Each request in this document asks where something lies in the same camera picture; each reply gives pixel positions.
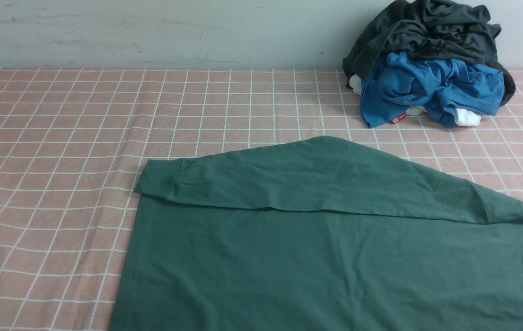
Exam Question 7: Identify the green long-sleeve top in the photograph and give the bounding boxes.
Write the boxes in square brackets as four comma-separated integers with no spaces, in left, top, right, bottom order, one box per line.
[109,136,523,331]

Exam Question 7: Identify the pink checkered tablecloth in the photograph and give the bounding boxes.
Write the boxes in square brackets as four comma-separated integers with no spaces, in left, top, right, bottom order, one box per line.
[0,68,523,331]

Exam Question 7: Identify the blue crumpled garment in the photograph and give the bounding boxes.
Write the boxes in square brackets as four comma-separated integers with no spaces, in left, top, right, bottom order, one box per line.
[359,52,506,128]

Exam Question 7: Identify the dark grey crumpled garment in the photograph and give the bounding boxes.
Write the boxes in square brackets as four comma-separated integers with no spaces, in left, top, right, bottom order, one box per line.
[342,0,516,106]

